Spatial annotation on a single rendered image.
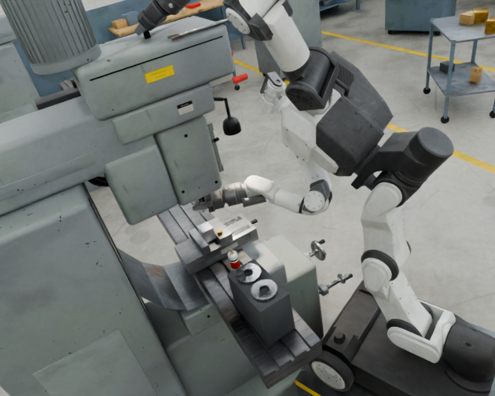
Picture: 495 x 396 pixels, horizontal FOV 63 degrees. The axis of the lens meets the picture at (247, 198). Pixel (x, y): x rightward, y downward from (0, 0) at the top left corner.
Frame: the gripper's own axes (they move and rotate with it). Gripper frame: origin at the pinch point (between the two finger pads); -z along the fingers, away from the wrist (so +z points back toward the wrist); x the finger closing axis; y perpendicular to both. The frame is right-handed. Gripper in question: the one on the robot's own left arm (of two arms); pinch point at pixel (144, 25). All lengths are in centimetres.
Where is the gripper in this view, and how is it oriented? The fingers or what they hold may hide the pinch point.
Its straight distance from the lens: 139.8
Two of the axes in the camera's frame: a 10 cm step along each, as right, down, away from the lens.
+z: 7.3, -4.0, -5.6
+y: -6.4, -6.9, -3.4
